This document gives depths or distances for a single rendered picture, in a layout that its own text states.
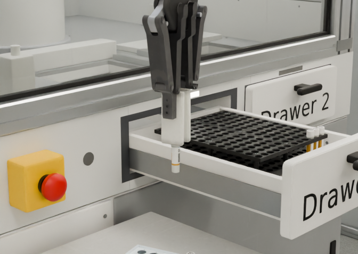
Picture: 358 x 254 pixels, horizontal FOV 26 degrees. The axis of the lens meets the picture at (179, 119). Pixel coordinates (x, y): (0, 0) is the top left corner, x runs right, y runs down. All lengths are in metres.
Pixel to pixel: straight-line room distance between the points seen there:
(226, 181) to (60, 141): 0.26
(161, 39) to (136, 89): 0.36
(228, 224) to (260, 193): 0.43
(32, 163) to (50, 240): 0.16
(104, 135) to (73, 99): 0.09
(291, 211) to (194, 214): 0.41
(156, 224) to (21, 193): 0.26
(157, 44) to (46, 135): 0.30
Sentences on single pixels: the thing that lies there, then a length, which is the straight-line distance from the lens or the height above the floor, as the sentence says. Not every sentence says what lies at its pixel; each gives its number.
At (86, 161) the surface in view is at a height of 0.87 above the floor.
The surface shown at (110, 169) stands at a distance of 1.26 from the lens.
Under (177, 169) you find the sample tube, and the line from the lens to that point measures 1.01.
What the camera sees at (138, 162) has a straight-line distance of 1.27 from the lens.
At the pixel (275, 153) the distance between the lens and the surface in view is 1.17.
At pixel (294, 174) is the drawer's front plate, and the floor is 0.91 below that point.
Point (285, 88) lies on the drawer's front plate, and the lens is 1.55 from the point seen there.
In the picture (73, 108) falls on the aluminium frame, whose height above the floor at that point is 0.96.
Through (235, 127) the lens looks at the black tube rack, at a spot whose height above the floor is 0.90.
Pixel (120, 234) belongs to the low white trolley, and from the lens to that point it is 1.23.
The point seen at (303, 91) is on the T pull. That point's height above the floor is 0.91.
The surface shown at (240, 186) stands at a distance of 1.13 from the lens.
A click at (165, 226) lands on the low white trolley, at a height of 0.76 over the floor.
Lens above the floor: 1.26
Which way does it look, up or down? 15 degrees down
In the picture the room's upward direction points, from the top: straight up
